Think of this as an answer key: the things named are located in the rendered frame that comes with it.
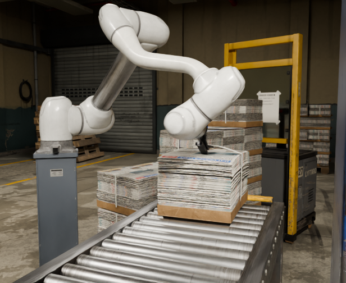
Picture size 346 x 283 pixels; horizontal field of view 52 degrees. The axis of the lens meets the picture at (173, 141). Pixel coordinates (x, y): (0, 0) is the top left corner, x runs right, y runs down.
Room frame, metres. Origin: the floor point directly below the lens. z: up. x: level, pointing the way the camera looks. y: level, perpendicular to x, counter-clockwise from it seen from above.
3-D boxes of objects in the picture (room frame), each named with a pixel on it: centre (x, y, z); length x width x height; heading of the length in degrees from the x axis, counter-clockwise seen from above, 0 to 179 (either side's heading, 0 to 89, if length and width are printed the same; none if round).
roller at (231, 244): (1.14, -0.04, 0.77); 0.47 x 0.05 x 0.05; 69
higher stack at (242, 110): (3.04, -0.53, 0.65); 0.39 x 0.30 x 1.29; 49
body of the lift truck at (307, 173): (3.65, -1.05, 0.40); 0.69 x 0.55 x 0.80; 49
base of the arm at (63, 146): (1.77, 0.58, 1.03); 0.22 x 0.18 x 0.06; 15
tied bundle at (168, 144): (2.59, -0.13, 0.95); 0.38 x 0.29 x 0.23; 49
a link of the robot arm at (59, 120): (1.80, 0.58, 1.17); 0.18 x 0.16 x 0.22; 133
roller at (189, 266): (0.96, 0.03, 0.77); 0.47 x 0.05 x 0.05; 69
